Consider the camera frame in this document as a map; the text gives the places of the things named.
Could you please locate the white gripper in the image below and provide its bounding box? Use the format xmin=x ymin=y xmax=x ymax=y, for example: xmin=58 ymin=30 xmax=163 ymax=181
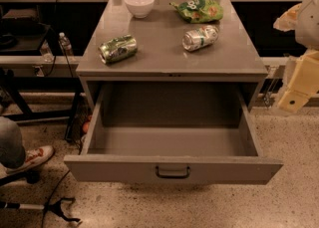
xmin=273 ymin=4 xmax=319 ymax=114

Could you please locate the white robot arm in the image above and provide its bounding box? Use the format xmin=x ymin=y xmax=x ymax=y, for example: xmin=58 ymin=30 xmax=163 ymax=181
xmin=273 ymin=0 xmax=319 ymax=114

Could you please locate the open grey top drawer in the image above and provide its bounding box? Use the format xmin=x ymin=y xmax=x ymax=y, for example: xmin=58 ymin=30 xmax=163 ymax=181
xmin=65 ymin=82 xmax=282 ymax=184

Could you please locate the green chip bag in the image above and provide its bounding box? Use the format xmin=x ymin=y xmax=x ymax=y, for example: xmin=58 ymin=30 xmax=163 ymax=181
xmin=169 ymin=0 xmax=223 ymax=24

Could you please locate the grey cabinet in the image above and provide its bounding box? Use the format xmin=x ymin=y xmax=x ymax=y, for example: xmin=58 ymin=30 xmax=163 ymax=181
xmin=77 ymin=0 xmax=266 ymax=107

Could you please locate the white bowl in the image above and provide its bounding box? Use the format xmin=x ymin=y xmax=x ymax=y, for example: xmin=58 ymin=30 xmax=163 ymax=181
xmin=125 ymin=0 xmax=155 ymax=18

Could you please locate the orange ball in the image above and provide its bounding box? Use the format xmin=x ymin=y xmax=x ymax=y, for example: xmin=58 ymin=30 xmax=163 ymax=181
xmin=82 ymin=121 xmax=90 ymax=133

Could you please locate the clear water bottle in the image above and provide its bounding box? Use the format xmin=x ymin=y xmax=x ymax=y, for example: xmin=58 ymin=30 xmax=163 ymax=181
xmin=59 ymin=32 xmax=74 ymax=57

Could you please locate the black side table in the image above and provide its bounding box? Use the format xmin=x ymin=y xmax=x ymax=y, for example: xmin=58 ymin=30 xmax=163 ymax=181
xmin=0 ymin=4 xmax=84 ymax=123

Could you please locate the white and red sneaker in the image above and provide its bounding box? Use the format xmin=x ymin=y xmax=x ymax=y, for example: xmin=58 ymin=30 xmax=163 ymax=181
xmin=5 ymin=145 xmax=55 ymax=175

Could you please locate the black grabber tool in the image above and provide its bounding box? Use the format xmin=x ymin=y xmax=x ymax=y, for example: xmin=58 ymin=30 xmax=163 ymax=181
xmin=0 ymin=197 xmax=81 ymax=222

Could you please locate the grey trouser leg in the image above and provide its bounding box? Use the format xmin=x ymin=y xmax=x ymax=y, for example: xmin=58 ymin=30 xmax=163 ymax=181
xmin=0 ymin=116 xmax=26 ymax=169

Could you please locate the black drawer handle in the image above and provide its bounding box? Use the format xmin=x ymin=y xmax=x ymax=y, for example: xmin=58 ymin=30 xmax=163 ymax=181
xmin=156 ymin=166 xmax=190 ymax=179

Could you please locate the black cable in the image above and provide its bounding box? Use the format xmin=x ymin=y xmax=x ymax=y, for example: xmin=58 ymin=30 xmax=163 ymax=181
xmin=39 ymin=169 xmax=72 ymax=228

